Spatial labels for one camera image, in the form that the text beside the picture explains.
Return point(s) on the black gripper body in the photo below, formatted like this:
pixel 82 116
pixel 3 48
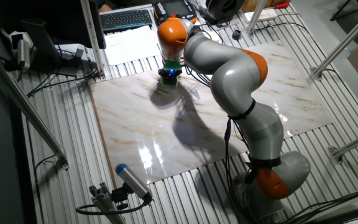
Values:
pixel 169 73

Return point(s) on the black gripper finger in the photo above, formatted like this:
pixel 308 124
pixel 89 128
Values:
pixel 174 79
pixel 163 78

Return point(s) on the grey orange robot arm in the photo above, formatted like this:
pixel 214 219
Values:
pixel 235 77

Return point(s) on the printed white paper sheet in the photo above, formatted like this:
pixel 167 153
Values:
pixel 129 46

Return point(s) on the orange black teach pendant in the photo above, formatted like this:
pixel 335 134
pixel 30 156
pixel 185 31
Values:
pixel 174 7

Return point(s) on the black keyboard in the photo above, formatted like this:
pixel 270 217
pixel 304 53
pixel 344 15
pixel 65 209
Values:
pixel 126 19

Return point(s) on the small black device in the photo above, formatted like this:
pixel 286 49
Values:
pixel 236 35

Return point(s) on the black round fan housing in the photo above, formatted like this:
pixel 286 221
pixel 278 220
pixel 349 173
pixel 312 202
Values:
pixel 225 9

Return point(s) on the brown cardboard box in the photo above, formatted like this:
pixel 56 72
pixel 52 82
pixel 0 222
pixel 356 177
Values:
pixel 247 4

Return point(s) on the white power strip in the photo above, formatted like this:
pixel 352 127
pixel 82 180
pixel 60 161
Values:
pixel 267 14

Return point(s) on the black computer monitor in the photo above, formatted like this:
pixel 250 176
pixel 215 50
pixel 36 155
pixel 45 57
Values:
pixel 57 18

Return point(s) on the black monitor stand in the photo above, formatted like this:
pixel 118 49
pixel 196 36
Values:
pixel 42 40

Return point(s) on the aluminium frame beam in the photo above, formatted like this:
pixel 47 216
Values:
pixel 92 37
pixel 26 105
pixel 343 42
pixel 255 18
pixel 356 141

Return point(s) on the silver camera with blue cap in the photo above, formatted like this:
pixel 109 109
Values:
pixel 132 180

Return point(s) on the aluminium camera mount profile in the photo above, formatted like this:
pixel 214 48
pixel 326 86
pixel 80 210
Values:
pixel 104 202

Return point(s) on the grey camera on mount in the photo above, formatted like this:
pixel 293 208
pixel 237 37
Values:
pixel 23 53

